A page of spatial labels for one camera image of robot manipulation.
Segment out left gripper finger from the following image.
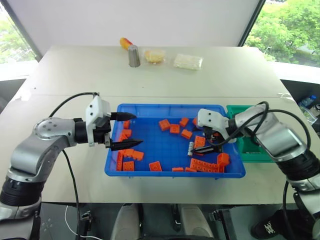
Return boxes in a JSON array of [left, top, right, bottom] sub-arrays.
[[116, 112, 138, 123], [110, 139, 144, 152]]

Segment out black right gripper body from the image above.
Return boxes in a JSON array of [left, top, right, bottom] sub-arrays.
[[202, 126, 226, 153]]

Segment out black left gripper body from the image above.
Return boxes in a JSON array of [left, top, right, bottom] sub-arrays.
[[92, 112, 119, 151]]

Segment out blue plastic bin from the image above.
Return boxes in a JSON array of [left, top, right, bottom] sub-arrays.
[[104, 103, 247, 180]]

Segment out green plastic bin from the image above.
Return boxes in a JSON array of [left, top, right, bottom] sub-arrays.
[[226, 104, 276, 164]]

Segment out long orange toy brick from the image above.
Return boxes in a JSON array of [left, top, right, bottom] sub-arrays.
[[189, 158, 225, 174]]

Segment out stainless steel cup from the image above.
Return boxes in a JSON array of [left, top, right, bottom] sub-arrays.
[[128, 44, 142, 68]]

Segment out clear pack of yellow pastry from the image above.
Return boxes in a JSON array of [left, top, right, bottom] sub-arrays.
[[142, 48, 168, 66]]

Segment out clear pack of white snacks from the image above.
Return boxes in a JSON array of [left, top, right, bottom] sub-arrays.
[[173, 53, 204, 71]]

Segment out grey rounded shell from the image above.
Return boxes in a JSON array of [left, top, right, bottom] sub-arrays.
[[179, 204, 216, 240], [109, 203, 141, 240]]

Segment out orange plastic bottle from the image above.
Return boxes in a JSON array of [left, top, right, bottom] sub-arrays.
[[119, 37, 135, 51]]

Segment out blue label water bottle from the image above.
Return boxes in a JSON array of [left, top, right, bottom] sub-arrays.
[[297, 94, 317, 109]]

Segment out black shoe white print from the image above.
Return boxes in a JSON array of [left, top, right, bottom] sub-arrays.
[[250, 209, 286, 240]]

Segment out clear plastic container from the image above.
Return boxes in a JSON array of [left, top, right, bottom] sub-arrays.
[[303, 106, 320, 124]]

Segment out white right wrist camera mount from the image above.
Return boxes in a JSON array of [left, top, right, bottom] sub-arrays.
[[196, 108, 237, 145]]

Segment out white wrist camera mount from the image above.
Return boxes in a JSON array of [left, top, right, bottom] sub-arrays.
[[84, 94, 112, 148], [196, 108, 237, 145]]

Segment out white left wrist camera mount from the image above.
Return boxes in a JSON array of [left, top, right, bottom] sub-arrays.
[[84, 94, 112, 148]]

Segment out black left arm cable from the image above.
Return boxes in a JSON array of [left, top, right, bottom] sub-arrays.
[[48, 91, 101, 240]]

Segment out black centre strap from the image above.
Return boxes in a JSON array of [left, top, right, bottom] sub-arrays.
[[170, 203, 181, 226]]

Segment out black metal bracket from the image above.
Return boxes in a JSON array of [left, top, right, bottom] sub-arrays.
[[79, 210, 94, 234], [208, 209, 237, 240]]

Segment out thin white cable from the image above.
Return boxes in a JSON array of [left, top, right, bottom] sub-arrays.
[[64, 204, 99, 240]]

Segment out dark window frame post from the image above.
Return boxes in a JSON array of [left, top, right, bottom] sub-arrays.
[[240, 0, 267, 47], [4, 0, 43, 63]]

